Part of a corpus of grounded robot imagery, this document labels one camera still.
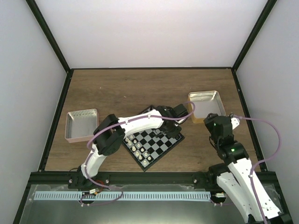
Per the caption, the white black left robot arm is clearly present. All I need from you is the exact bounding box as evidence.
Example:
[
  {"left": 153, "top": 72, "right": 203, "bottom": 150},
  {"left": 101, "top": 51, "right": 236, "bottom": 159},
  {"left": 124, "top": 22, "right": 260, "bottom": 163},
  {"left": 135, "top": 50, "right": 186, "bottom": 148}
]
[{"left": 79, "top": 104, "right": 193, "bottom": 189}]

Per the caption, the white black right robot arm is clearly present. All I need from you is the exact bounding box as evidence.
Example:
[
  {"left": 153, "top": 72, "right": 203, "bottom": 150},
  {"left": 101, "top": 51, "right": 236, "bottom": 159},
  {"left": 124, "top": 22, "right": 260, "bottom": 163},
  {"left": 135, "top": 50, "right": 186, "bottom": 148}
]
[{"left": 204, "top": 113, "right": 292, "bottom": 224}]

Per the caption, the black white chess board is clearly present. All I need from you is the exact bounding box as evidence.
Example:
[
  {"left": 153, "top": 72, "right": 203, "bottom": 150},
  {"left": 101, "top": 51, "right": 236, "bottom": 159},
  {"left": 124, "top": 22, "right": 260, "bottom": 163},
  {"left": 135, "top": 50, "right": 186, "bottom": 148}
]
[{"left": 119, "top": 105, "right": 185, "bottom": 172}]

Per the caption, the gold metal tin box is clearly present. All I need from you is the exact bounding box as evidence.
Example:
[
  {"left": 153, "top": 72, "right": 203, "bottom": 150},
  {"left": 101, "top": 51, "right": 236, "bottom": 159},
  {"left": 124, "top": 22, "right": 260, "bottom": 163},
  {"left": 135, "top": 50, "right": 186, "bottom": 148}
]
[{"left": 188, "top": 91, "right": 226, "bottom": 124}]

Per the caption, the silver pink tin lid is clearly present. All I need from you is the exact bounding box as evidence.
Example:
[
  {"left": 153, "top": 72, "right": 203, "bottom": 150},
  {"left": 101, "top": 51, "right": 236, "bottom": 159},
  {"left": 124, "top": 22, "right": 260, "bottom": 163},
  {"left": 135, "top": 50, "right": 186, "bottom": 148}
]
[{"left": 65, "top": 109, "right": 99, "bottom": 143}]

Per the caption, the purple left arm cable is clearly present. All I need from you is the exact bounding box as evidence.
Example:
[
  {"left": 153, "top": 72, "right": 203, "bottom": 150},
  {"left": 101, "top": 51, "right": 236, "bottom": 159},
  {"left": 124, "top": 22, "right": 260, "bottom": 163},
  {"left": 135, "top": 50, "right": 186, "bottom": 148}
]
[{"left": 79, "top": 100, "right": 196, "bottom": 207}]

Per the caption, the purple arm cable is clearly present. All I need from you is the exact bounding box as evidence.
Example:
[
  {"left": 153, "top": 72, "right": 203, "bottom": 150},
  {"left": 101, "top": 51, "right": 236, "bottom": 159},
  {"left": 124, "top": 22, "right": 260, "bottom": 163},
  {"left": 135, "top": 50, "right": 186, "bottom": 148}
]
[
  {"left": 79, "top": 100, "right": 196, "bottom": 207},
  {"left": 230, "top": 113, "right": 282, "bottom": 224}
]

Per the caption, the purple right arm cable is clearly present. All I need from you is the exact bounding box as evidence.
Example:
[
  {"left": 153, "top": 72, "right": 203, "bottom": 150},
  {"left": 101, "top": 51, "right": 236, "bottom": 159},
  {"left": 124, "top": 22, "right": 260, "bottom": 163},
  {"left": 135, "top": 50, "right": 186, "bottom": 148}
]
[{"left": 230, "top": 113, "right": 282, "bottom": 224}]

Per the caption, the black aluminium frame rail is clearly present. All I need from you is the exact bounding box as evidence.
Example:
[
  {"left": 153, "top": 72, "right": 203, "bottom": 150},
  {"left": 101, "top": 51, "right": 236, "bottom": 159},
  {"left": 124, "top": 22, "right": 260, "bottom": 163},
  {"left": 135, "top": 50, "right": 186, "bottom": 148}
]
[{"left": 28, "top": 171, "right": 278, "bottom": 187}]

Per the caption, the light blue cable duct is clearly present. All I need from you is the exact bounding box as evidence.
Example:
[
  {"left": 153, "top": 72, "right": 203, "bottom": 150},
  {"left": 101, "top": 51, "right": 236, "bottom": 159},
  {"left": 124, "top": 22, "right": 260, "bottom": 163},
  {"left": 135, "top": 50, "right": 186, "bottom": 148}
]
[{"left": 34, "top": 191, "right": 211, "bottom": 202}]

